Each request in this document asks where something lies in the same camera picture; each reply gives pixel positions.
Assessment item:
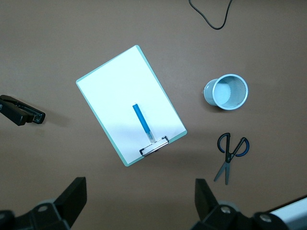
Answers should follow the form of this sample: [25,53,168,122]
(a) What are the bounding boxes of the black blue handled scissors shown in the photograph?
[213,132,250,186]

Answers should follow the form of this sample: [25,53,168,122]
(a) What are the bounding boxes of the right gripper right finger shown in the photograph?
[191,178,255,230]

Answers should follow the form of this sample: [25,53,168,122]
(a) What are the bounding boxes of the blue marker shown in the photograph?
[132,103,157,144]

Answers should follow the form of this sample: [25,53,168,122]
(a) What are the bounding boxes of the black stapler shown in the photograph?
[0,94,47,127]

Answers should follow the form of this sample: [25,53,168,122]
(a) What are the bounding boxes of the thin black looped cable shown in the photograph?
[188,0,233,30]

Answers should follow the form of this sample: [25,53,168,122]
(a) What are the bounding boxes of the light blue mesh cup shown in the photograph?
[203,73,249,111]

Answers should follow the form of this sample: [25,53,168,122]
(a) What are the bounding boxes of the black stacked document tray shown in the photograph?
[268,195,307,230]

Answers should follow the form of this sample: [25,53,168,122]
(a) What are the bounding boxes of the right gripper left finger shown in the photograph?
[28,177,87,230]

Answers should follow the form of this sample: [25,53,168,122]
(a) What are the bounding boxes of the white clipboard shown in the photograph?
[75,45,188,167]

